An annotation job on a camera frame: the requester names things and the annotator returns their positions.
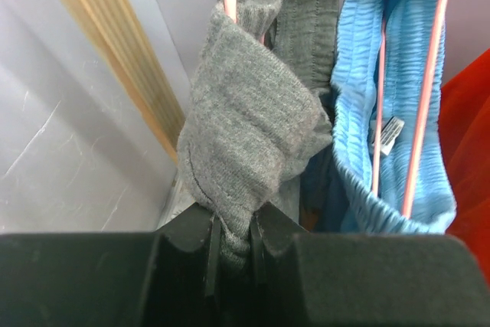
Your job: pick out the grey shorts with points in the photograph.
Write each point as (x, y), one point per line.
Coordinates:
(255, 117)

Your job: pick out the orange shorts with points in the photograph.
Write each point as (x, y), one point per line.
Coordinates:
(464, 138)

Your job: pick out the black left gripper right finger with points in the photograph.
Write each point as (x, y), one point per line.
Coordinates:
(310, 279)

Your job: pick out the pink hanger with blue shorts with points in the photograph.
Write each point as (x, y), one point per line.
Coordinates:
(422, 112)

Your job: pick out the wooden clothes rack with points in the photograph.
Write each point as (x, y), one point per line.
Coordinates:
(114, 29)

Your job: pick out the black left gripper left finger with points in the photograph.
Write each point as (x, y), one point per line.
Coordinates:
(162, 278)

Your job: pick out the light blue shorts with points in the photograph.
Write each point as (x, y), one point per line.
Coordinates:
(402, 28)

